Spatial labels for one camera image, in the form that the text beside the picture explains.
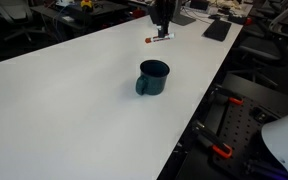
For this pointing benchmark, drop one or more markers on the beige crumpled cloth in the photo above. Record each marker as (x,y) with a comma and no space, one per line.
(225,4)

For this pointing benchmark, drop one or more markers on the black flat pad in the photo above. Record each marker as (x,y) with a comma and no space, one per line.
(217,30)

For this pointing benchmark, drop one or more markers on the white desk device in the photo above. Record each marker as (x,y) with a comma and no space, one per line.
(64,3)

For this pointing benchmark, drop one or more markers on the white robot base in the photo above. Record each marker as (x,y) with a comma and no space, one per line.
(284,141)

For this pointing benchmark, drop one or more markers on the black desk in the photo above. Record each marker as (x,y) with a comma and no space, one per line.
(109,8)

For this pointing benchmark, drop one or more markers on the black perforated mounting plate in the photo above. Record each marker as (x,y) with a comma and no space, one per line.
(240,128)

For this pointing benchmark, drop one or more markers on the dark office chair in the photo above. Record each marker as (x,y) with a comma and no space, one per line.
(14,10)

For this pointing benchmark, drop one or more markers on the black computer mouse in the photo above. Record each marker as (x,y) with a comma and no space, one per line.
(214,16)

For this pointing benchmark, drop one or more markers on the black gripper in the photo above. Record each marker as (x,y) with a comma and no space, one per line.
(163,11)

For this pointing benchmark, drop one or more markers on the black robot cart top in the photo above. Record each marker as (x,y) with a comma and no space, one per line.
(260,90)

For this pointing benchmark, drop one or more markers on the grey monitor stand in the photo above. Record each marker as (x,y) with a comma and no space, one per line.
(184,19)

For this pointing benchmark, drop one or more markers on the dark teal enamel mug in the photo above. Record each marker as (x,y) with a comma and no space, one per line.
(155,85)

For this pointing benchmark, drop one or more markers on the small red object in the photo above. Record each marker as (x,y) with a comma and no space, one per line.
(138,13)

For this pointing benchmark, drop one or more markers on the yellow black tool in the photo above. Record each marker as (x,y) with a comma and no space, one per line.
(86,4)

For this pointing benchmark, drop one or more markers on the grey mesh office chair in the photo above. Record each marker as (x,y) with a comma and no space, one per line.
(262,48)

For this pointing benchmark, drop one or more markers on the red and white marker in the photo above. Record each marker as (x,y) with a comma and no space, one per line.
(154,39)

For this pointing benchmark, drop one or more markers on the black pouch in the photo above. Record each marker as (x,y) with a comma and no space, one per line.
(237,18)

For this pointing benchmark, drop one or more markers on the black box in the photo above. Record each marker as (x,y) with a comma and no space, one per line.
(199,4)

